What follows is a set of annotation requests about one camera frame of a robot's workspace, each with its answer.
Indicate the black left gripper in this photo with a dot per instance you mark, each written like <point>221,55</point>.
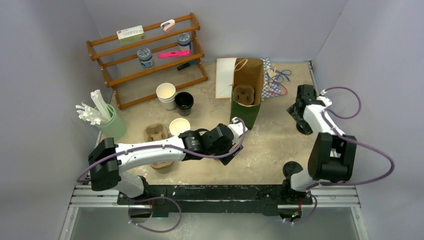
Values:
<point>225,159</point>

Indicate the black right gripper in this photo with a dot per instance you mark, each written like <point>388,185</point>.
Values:
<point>291,111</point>

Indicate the black cup lid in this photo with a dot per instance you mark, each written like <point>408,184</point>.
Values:
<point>290,168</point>
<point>305,130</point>

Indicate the white paper cup stack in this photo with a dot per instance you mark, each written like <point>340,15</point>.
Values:
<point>178,126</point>
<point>166,93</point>

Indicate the brown pulp cup carrier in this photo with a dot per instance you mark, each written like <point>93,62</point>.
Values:
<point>244,94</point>

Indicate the green paper bag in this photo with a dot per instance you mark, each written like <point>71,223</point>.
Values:
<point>248,71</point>

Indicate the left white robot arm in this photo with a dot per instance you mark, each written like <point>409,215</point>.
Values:
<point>110,162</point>

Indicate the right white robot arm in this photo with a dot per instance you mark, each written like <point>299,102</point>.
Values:
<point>333,154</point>

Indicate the blue checkered paper bag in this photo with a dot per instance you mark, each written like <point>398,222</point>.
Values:
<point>266,66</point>

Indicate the black paper cup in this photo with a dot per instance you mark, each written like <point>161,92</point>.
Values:
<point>184,102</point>

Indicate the white paper bag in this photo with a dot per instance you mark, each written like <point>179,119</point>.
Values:
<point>224,77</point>

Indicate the black blue marker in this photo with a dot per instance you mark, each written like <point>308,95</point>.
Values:
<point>186,65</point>

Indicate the pink marker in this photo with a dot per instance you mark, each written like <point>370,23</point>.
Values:
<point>173,54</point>

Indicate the green straw holder cup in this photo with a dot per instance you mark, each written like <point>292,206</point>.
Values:
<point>116,127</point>

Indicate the blue lidded jar right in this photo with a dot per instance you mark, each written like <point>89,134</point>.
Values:
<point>184,42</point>

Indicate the blue lidded jar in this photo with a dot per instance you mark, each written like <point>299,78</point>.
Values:
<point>184,42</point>
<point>145,57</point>

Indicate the wooden shelf rack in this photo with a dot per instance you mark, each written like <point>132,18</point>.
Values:
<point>133,53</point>

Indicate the blue lidded jar left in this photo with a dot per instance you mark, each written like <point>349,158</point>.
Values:
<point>145,57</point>

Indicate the pink white clip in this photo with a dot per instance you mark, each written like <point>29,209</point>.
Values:
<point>168,26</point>

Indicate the white green box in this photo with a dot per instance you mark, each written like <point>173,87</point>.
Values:
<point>131,35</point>

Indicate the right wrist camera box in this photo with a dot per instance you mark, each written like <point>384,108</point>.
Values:
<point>326,102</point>

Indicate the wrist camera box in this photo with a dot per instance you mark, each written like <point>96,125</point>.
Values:
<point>326,102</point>
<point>237,128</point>

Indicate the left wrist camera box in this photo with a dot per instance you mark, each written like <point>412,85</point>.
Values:
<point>237,128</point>

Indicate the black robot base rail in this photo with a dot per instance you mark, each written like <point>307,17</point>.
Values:
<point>265,199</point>

